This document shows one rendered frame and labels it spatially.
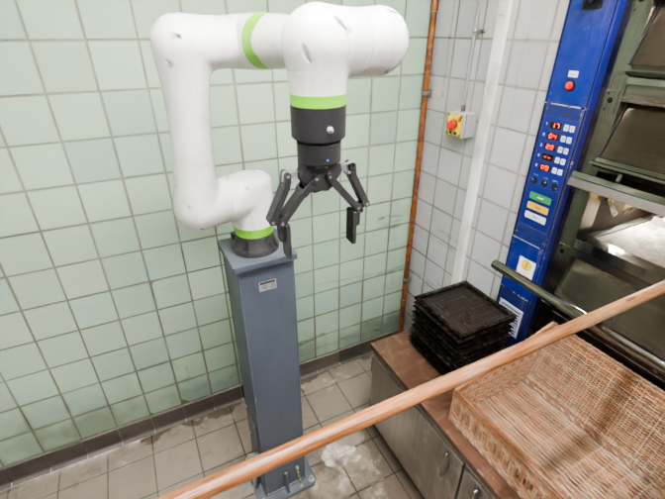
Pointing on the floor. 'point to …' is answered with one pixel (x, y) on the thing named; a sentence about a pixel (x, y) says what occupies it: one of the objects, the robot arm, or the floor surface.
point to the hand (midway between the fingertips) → (320, 243)
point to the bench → (428, 429)
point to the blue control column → (591, 26)
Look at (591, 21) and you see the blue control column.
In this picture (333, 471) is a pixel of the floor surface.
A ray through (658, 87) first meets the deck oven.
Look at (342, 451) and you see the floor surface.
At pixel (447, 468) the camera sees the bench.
